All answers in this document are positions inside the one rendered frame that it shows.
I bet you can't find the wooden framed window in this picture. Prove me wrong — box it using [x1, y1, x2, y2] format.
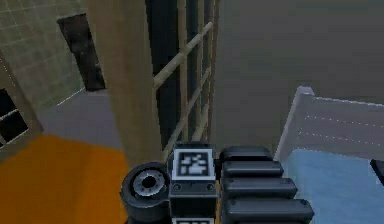
[145, 0, 221, 160]

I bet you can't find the black flat object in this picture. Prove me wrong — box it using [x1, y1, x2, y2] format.
[369, 158, 384, 186]

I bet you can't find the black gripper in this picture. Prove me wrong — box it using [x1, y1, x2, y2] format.
[120, 161, 173, 224]

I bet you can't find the black window with white bars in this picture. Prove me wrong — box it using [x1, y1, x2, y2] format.
[0, 87, 30, 150]

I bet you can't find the white bed with blue mattress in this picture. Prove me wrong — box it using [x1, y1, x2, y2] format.
[273, 85, 384, 224]

